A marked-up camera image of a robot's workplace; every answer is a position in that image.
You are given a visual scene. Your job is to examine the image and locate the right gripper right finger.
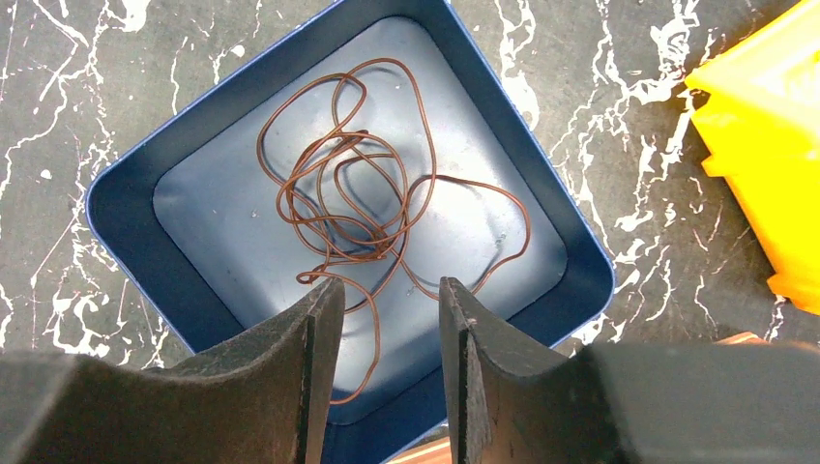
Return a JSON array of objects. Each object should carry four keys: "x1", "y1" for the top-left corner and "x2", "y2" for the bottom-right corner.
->
[{"x1": 439, "y1": 277, "x2": 819, "y2": 463}]

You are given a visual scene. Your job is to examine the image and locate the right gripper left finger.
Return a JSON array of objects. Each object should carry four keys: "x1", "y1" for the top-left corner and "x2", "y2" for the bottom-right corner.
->
[{"x1": 1, "y1": 278, "x2": 345, "y2": 463}]

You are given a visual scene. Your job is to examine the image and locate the brown cable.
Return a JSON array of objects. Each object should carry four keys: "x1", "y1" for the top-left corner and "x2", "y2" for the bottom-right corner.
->
[{"x1": 255, "y1": 57, "x2": 533, "y2": 406}]

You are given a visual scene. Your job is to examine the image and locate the pink desk organizer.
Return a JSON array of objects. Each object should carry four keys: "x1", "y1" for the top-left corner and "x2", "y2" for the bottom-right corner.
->
[{"x1": 388, "y1": 438, "x2": 453, "y2": 464}]

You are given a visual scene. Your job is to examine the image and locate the dark blue plastic bin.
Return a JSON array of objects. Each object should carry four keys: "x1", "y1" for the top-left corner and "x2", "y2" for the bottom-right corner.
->
[{"x1": 87, "y1": 1, "x2": 615, "y2": 463}]

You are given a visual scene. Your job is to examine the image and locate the yellow plastic bin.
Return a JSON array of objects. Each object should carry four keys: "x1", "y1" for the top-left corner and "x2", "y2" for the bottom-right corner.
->
[{"x1": 685, "y1": 1, "x2": 819, "y2": 314}]

